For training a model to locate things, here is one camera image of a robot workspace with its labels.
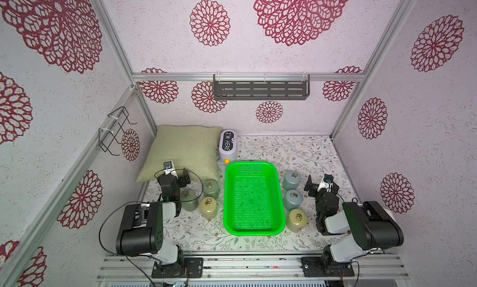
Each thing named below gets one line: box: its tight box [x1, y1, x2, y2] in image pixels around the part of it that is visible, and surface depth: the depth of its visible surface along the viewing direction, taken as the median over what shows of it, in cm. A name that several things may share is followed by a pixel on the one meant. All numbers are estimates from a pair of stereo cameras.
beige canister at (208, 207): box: [199, 196, 218, 220], surface depth 84 cm
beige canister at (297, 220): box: [286, 208, 309, 233], surface depth 80 cm
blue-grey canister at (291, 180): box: [281, 169, 302, 192], surface depth 94 cm
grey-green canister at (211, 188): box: [202, 178, 221, 199], surface depth 91 cm
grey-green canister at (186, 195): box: [180, 188, 199, 212], surface depth 87 cm
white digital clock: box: [218, 129, 238, 164], surface depth 105 cm
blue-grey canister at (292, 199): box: [283, 188, 304, 212], surface depth 87 cm
